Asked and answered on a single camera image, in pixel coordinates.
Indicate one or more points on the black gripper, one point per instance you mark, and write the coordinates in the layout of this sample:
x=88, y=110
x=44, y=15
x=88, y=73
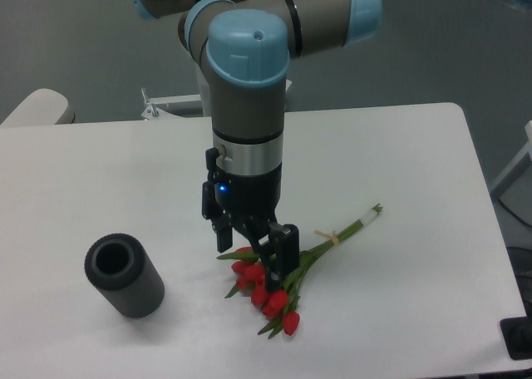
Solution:
x=247, y=205

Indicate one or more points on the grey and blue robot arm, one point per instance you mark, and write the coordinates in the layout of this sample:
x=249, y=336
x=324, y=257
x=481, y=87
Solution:
x=243, y=49

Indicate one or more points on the dark grey ribbed vase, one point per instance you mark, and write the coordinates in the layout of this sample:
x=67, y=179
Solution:
x=118, y=266

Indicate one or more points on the beige chair backrest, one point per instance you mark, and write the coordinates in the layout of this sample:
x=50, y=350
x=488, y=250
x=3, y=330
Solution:
x=43, y=107

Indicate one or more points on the black device at table edge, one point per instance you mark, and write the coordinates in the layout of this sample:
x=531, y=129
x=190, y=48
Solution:
x=517, y=335

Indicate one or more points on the white furniture at right edge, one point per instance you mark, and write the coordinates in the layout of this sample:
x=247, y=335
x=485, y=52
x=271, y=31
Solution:
x=514, y=169

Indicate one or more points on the white metal mounting bracket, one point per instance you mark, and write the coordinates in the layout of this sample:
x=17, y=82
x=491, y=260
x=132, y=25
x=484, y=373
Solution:
x=168, y=107

